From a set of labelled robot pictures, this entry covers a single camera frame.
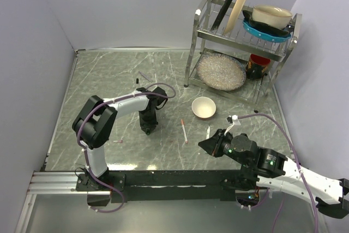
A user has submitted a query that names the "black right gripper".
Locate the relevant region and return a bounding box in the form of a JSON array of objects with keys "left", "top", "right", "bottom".
[{"left": 197, "top": 128, "right": 250, "bottom": 166}]

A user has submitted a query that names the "white orange marker pen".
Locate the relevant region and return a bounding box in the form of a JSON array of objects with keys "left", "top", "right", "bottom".
[{"left": 180, "top": 119, "right": 188, "bottom": 144}]

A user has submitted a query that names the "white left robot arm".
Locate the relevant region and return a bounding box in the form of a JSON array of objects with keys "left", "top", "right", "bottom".
[{"left": 72, "top": 87, "right": 169, "bottom": 190}]

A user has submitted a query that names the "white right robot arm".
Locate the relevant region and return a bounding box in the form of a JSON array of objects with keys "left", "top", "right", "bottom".
[{"left": 198, "top": 129, "right": 348, "bottom": 219}]

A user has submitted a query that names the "white black marker pen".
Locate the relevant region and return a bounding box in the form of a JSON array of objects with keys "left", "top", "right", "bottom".
[{"left": 206, "top": 126, "right": 210, "bottom": 139}]

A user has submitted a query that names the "purple pen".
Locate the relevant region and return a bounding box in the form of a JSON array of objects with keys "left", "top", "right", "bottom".
[{"left": 139, "top": 71, "right": 152, "bottom": 82}]

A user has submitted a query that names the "red floral bowl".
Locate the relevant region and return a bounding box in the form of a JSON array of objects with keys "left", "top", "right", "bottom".
[{"left": 191, "top": 97, "right": 216, "bottom": 119}]

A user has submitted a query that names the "speckled round plate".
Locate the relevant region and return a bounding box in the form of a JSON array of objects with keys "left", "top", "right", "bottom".
[{"left": 196, "top": 53, "right": 246, "bottom": 91}]

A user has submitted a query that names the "red black mug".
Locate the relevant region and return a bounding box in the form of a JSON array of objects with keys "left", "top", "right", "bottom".
[{"left": 245, "top": 54, "right": 271, "bottom": 80}]

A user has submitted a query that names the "steel dish rack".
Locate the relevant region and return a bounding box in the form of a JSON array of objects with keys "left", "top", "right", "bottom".
[{"left": 184, "top": 0, "right": 302, "bottom": 111}]

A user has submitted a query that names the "blue dotted dish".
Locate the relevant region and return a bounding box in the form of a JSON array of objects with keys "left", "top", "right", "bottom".
[{"left": 243, "top": 20, "right": 291, "bottom": 43}]

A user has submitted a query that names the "black dish on rack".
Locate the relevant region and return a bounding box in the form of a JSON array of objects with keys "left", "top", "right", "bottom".
[{"left": 242, "top": 10, "right": 290, "bottom": 38}]

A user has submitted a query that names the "beige plate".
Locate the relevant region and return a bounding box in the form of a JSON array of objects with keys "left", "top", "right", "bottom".
[{"left": 223, "top": 0, "right": 246, "bottom": 35}]

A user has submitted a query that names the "cream bowl on rack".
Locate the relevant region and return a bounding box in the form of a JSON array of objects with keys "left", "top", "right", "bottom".
[{"left": 252, "top": 5, "right": 292, "bottom": 29}]

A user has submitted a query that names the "black square plate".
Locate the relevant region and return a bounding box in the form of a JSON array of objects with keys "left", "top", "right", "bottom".
[{"left": 210, "top": 0, "right": 233, "bottom": 31}]

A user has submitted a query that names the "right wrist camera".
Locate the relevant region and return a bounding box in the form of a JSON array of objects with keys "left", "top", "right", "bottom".
[{"left": 224, "top": 115, "right": 240, "bottom": 135}]

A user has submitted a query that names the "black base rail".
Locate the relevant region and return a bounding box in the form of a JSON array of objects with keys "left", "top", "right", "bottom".
[{"left": 76, "top": 170, "right": 265, "bottom": 207}]

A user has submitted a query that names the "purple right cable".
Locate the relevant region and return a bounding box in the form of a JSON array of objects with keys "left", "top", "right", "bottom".
[{"left": 237, "top": 112, "right": 320, "bottom": 233}]

